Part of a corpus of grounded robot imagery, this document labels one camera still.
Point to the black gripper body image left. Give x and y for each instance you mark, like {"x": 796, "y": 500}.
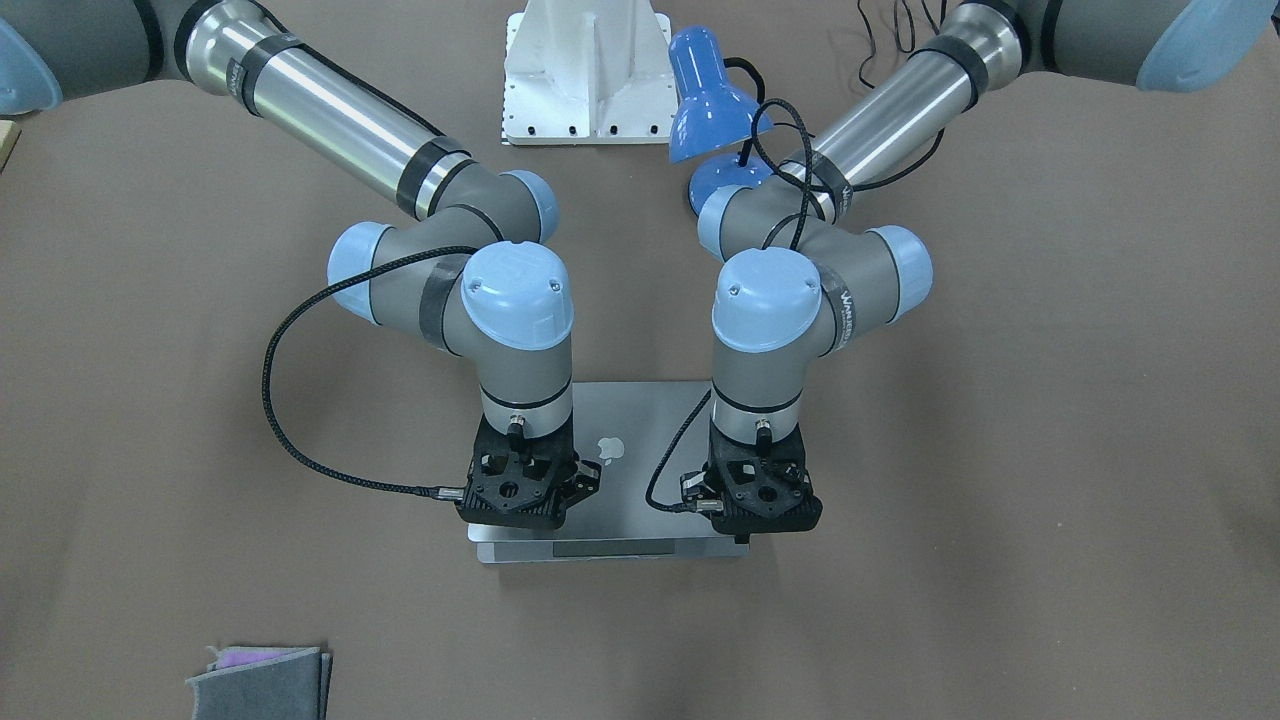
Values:
{"x": 585, "y": 482}

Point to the blue desk lamp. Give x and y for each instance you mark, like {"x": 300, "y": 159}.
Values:
{"x": 718, "y": 100}

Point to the grey and purple cloths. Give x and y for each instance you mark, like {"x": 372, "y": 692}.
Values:
{"x": 263, "y": 683}

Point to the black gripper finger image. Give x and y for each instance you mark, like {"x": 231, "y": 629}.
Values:
{"x": 585, "y": 481}
{"x": 694, "y": 487}

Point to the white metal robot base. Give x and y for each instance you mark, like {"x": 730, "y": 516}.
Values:
{"x": 588, "y": 72}

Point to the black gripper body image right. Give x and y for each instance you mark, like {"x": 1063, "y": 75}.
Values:
{"x": 693, "y": 487}

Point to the grey laptop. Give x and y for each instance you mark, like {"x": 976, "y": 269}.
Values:
{"x": 626, "y": 427}

